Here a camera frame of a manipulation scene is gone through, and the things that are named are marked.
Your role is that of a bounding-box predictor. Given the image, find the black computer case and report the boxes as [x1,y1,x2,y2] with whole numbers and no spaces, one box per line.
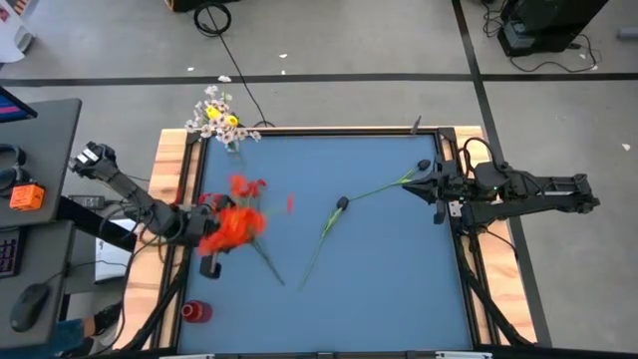
[496,0,610,58]

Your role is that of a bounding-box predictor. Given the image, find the light wooden table board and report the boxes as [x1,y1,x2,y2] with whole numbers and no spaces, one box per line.
[113,124,539,350]

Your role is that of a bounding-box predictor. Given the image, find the black headphones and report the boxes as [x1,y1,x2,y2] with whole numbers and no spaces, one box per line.
[0,143,29,196]

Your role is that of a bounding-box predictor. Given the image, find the white blossom spray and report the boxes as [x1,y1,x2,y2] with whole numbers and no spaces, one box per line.
[182,117,263,147]
[192,84,235,117]

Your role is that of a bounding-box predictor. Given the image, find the large black desk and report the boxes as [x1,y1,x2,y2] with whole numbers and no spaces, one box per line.
[0,98,84,229]

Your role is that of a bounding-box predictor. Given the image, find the white paper sheet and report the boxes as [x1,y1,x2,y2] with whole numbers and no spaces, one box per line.
[93,218,135,284]

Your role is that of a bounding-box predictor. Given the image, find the orange cube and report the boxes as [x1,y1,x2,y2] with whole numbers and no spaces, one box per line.
[8,182,46,212]

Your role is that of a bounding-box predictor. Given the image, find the black power brick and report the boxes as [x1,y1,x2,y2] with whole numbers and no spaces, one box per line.
[67,193,107,210]

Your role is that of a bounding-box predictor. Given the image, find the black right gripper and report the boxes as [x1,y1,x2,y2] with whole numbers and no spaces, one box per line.
[402,167,475,204]

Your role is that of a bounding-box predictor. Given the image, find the black computer mouse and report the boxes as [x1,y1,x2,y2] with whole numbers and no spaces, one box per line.
[8,282,51,334]

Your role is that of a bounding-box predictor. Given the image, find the black table frame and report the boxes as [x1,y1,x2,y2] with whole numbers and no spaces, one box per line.
[119,126,539,359]

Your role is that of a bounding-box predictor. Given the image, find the orange-red carnation bunch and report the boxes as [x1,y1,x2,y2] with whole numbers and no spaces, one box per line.
[197,205,269,257]

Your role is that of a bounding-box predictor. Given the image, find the person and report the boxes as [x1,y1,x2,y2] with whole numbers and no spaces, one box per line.
[49,301,124,359]

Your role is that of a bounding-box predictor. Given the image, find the black computer monitor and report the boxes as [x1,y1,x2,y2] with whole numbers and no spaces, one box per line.
[0,85,39,125]

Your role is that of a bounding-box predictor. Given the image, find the red vase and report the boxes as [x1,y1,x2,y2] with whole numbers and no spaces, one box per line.
[180,299,214,324]

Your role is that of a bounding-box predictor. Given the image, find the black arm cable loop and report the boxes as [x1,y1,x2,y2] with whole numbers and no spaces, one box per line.
[461,136,502,174]

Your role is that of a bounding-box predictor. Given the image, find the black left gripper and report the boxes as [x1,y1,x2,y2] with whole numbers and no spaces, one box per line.
[184,194,236,245]

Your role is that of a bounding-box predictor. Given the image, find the black coiled floor cable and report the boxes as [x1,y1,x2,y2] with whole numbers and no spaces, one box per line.
[192,1,276,129]

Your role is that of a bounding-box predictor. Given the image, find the clear glass vase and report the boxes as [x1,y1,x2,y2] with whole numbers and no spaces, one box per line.
[222,139,244,160]

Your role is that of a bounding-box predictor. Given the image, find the dark grey side desk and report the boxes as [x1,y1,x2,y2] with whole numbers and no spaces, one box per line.
[0,218,76,350]

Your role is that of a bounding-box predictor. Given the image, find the black keyboard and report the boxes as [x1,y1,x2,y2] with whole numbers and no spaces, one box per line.
[0,226,22,279]

